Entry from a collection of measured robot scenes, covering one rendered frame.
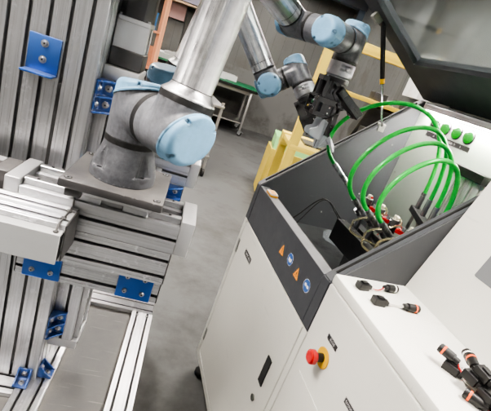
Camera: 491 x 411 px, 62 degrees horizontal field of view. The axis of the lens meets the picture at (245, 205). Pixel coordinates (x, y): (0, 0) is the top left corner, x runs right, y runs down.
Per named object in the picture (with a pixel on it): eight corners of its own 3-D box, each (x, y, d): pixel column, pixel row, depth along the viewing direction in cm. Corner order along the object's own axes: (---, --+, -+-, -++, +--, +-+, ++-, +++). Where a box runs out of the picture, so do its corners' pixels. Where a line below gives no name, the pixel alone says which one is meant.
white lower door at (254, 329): (197, 348, 190) (245, 219, 167) (202, 349, 191) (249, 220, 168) (223, 492, 133) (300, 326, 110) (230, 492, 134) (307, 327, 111)
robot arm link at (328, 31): (294, 37, 108) (316, 47, 117) (329, 47, 102) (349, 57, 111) (306, 6, 106) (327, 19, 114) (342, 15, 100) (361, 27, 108)
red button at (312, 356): (300, 356, 100) (308, 340, 99) (315, 358, 102) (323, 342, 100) (308, 373, 96) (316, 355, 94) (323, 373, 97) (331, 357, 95)
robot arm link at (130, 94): (139, 130, 102) (152, 76, 98) (171, 150, 94) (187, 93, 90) (95, 125, 93) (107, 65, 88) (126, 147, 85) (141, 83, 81)
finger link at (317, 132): (300, 143, 124) (311, 114, 121) (317, 148, 126) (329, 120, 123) (304, 147, 121) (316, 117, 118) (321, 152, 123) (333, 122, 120)
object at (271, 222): (247, 220, 166) (260, 185, 161) (257, 223, 167) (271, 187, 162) (301, 322, 111) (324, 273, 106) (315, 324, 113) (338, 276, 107)
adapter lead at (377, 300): (373, 306, 92) (377, 298, 91) (369, 299, 94) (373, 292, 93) (418, 315, 95) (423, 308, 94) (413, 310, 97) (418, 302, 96)
